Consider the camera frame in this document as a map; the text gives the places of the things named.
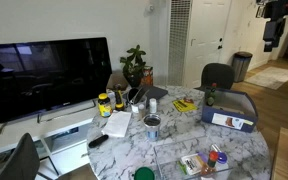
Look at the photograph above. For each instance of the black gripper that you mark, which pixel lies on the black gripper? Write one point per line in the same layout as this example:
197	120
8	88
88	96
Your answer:
280	9

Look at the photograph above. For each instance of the orange jenga box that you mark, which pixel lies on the orange jenga box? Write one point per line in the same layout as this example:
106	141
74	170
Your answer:
147	76

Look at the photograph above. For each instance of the black glasses case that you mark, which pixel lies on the black glasses case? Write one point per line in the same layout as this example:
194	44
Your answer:
134	95

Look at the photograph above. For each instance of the light floor rug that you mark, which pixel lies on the light floor rug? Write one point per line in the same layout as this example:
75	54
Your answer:
270	77

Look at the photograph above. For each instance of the grey trash can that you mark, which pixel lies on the grey trash can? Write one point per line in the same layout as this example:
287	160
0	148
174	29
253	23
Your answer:
241	66

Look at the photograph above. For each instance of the white door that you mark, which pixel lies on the white door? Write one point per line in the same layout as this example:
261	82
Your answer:
205	40

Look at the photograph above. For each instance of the dark upholstered chair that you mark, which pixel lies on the dark upholstered chair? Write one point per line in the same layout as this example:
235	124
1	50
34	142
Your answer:
217	75

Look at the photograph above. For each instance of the green hot sauce bottle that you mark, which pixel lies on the green hot sauce bottle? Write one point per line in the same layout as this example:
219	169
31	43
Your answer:
211	96

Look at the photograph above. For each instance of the white vent grille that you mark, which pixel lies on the white vent grille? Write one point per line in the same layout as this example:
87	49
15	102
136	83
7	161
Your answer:
179	40

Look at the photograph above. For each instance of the grey metal tray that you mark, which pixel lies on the grey metal tray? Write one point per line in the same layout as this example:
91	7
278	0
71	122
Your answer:
217	116

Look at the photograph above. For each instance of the red ketchup packet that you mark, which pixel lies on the red ketchup packet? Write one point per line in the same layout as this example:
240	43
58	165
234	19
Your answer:
188	99

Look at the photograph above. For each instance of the yellow foil packet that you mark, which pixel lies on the yellow foil packet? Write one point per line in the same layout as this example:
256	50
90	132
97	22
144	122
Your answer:
184	105

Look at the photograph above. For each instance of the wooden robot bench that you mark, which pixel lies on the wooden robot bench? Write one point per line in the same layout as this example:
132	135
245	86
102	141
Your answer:
287	156

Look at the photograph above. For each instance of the dark blue flat notebook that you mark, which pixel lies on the dark blue flat notebook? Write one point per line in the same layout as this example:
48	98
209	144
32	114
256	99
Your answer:
155	91

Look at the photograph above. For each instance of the purple labelled item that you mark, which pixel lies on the purple labelled item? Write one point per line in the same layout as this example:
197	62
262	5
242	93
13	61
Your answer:
221	156

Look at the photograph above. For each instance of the white mug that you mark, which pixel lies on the white mug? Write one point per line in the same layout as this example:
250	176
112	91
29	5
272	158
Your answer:
153	106

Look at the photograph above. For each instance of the green potted plant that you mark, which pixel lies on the green potted plant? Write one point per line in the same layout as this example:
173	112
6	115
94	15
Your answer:
134	65

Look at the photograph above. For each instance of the red capped sauce bottle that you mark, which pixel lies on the red capped sauce bottle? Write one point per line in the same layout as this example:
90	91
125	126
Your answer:
211	163

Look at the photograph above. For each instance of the white food packet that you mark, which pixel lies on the white food packet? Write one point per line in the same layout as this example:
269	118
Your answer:
192	164

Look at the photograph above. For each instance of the clear glass cup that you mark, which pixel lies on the clear glass cup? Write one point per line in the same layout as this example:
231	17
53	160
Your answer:
139	110

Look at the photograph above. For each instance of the metal can with coffee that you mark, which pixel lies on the metal can with coffee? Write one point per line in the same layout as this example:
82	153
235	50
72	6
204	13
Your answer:
152	130

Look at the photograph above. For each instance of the clear plastic container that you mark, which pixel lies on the clear plastic container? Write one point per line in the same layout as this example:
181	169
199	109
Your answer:
170	150

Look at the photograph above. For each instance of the brown cardboard piece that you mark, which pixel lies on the brown cardboard piece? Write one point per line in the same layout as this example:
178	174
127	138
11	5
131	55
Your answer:
115	80

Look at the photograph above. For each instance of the white paper napkin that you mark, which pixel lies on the white paper napkin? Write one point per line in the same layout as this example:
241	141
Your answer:
116	124

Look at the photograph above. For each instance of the yellow capped vitamin bottle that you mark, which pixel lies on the yellow capped vitamin bottle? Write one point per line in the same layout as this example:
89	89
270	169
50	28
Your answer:
104	106

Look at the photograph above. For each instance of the green round lid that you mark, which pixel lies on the green round lid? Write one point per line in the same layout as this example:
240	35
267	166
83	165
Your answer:
144	174

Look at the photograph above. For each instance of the black remote control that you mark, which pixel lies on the black remote control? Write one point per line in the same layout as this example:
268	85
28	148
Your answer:
98	141

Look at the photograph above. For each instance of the black flat screen television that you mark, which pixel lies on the black flat screen television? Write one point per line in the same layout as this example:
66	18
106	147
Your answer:
44	76

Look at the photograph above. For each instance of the white television cabinet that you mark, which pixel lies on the white television cabinet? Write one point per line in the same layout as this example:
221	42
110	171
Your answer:
20	131

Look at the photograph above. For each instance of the grey office chair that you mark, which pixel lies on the grey office chair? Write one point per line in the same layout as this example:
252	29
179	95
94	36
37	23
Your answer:
20	160

